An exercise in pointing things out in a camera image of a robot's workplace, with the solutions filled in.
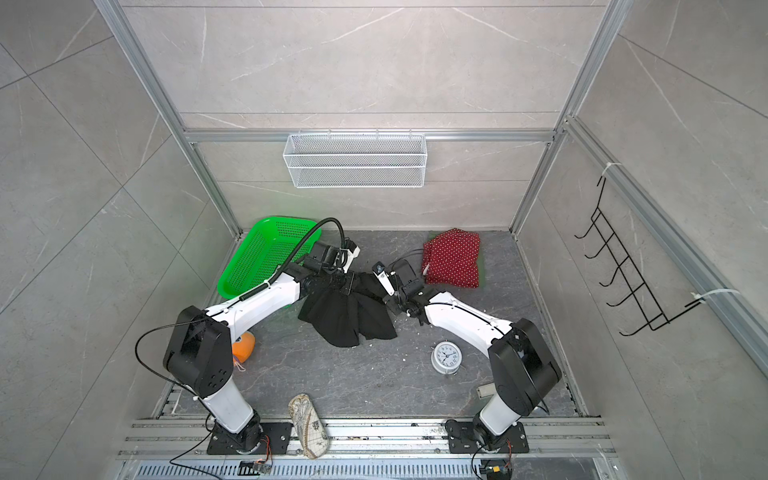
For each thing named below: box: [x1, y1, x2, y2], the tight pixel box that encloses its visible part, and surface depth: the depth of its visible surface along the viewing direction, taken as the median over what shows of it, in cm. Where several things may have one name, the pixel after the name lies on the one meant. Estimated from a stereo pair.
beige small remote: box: [476, 382, 496, 399], surface depth 80 cm
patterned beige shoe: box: [288, 393, 329, 459], surface depth 74 cm
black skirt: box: [298, 272, 398, 347], surface depth 91 cm
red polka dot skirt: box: [422, 228, 480, 289], surface depth 106 cm
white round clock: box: [430, 340, 463, 375], surface depth 85 cm
